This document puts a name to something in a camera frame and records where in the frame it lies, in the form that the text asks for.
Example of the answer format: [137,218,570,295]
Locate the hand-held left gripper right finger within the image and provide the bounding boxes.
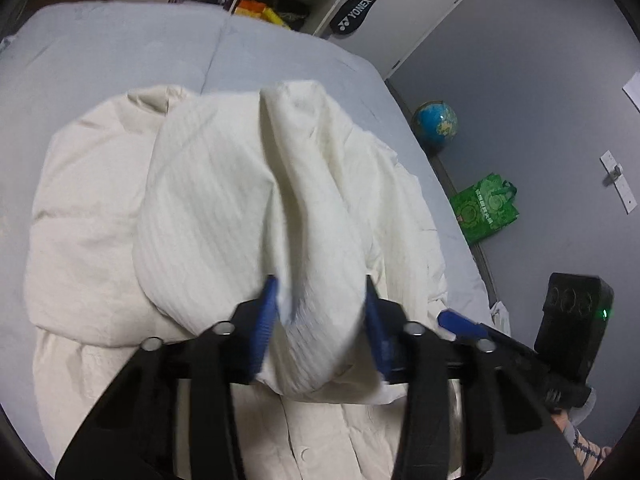
[365,276,583,480]

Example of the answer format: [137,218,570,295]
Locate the person's patterned clothing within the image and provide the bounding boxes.
[550,387,613,480]

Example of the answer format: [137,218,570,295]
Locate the orange yellow toy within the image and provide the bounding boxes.
[234,0,287,26]

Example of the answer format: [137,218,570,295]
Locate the black racket bag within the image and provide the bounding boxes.
[328,0,401,40]

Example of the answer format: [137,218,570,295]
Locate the bed with grey sheet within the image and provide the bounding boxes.
[0,0,511,466]

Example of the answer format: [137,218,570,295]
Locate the blue globe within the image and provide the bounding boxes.
[412,100,459,156]

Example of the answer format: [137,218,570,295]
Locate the white hooded coat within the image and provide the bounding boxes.
[22,79,463,480]

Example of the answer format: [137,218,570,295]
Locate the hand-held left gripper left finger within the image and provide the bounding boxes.
[55,275,280,480]

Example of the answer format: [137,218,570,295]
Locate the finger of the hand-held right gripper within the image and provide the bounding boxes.
[437,308,537,362]

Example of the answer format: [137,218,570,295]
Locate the green shopping bag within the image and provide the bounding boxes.
[449,172,520,247]

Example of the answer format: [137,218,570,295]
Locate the white door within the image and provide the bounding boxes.
[320,0,503,80]

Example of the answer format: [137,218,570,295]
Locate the white wall plate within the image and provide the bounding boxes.
[600,149,632,215]

